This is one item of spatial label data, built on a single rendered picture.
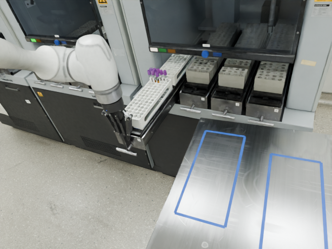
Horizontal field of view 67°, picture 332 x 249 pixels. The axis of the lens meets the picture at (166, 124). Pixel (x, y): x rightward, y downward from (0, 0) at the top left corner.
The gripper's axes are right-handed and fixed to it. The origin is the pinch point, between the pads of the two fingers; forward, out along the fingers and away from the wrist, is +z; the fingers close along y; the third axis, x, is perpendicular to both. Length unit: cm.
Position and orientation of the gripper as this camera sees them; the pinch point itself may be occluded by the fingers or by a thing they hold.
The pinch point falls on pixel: (125, 139)
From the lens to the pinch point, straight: 100.1
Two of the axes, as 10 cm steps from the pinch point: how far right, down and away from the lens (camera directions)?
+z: 1.5, 7.4, 6.6
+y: -8.9, -1.9, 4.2
